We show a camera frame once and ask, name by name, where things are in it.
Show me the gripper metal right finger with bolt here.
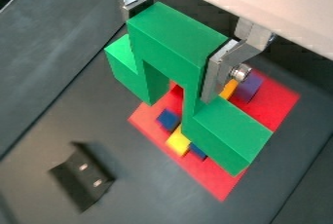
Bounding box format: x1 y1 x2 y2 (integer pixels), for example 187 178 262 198
200 18 275 103

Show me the green stepped block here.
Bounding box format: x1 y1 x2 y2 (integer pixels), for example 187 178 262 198
103 1 274 178

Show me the red base board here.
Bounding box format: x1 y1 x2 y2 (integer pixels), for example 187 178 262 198
128 71 299 201

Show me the black fixture block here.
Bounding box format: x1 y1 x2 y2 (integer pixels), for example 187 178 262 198
49 141 116 212

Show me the purple block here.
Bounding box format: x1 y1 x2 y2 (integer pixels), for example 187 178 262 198
234 72 262 103

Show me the dark blue block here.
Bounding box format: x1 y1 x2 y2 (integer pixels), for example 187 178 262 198
156 109 180 131
190 142 207 161

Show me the yellow block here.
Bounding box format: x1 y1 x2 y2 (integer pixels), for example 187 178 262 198
166 79 238 157

